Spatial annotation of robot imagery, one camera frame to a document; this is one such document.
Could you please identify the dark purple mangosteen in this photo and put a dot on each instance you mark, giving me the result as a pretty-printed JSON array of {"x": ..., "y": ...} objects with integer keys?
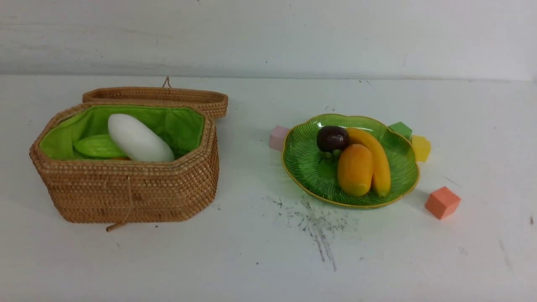
[{"x": 330, "y": 139}]

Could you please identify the orange yellow mango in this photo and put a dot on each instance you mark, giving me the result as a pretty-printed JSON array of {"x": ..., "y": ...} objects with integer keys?
[{"x": 355, "y": 170}]

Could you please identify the yellow banana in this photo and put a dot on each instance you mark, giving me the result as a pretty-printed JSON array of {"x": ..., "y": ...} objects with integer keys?
[{"x": 381, "y": 181}]

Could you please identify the white radish with leaves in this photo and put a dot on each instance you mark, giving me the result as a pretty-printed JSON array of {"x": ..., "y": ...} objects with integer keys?
[{"x": 137, "y": 141}]

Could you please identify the green bitter gourd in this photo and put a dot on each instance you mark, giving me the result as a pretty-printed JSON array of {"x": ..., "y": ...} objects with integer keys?
[{"x": 99, "y": 146}]

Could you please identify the pink cube block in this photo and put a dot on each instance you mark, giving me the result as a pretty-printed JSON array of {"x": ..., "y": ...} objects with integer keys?
[{"x": 277, "y": 138}]

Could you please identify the green leaf glass plate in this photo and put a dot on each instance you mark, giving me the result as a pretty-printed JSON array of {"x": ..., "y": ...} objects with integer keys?
[{"x": 317, "y": 175}]

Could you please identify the green cube block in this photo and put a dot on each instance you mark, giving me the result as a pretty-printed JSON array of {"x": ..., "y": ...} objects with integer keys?
[{"x": 402, "y": 129}]

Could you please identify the yellow cube block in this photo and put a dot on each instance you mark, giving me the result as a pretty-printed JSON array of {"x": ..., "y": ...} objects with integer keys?
[{"x": 422, "y": 147}]

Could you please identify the orange cube block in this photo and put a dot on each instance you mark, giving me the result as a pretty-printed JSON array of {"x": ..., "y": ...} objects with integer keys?
[{"x": 442, "y": 203}]

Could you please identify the woven rattan basket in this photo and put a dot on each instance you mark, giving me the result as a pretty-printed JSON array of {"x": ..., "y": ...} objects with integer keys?
[{"x": 93, "y": 190}]

